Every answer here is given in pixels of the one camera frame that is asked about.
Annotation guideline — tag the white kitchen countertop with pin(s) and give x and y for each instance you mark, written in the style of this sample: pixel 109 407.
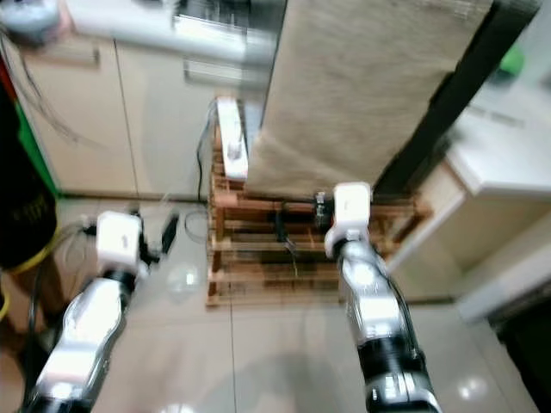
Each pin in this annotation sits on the white kitchen countertop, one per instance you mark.
pixel 120 21

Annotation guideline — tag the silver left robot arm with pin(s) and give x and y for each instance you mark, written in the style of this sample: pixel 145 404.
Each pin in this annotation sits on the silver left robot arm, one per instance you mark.
pixel 90 327

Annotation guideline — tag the white side counter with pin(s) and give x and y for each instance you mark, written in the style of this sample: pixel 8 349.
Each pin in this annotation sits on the white side counter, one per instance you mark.
pixel 508 146

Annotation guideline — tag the cream kitchen cabinets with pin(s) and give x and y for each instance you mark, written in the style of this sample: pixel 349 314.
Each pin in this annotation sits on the cream kitchen cabinets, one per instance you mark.
pixel 138 129

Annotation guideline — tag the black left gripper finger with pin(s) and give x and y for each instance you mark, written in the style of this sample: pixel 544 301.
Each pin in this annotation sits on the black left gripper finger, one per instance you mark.
pixel 170 234
pixel 89 228

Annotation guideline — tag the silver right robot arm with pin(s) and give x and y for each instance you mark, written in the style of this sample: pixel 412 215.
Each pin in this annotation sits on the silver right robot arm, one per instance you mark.
pixel 370 301

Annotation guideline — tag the green and red panel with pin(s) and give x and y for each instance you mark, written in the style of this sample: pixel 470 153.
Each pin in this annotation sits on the green and red panel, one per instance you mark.
pixel 39 163

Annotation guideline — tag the green object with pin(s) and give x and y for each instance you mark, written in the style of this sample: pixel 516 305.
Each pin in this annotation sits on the green object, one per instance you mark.
pixel 512 62

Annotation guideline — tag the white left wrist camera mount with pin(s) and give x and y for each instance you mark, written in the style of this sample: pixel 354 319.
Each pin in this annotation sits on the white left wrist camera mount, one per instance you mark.
pixel 119 241

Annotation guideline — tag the white power strip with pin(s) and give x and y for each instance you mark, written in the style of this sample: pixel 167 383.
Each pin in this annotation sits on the white power strip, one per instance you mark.
pixel 232 142

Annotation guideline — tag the stainless steel appliance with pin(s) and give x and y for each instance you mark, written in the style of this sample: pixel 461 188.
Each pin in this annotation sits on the stainless steel appliance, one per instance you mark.
pixel 267 34

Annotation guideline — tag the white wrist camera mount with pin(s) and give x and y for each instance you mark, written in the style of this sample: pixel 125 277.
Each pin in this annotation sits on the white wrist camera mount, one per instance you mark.
pixel 119 241
pixel 353 206

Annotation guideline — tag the black furniture base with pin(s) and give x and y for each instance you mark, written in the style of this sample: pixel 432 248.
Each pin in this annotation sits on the black furniture base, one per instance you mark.
pixel 525 353

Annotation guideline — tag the beige cloth cover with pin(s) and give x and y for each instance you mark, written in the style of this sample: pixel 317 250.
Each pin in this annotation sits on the beige cloth cover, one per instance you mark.
pixel 353 86

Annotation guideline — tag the person in black clothes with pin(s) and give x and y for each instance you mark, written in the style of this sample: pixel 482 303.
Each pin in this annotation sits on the person in black clothes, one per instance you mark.
pixel 19 224

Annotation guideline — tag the wooden slatted rack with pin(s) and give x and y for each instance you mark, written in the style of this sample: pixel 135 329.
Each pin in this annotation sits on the wooden slatted rack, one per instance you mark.
pixel 258 258

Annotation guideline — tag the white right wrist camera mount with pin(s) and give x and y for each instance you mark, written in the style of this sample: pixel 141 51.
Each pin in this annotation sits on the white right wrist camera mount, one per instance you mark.
pixel 353 206

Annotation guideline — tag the grey round appliance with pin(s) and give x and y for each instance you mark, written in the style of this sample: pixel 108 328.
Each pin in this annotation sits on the grey round appliance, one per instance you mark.
pixel 30 21

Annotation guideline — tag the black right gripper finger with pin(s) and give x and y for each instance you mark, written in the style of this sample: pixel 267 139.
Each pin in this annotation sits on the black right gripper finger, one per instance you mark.
pixel 281 227
pixel 297 206

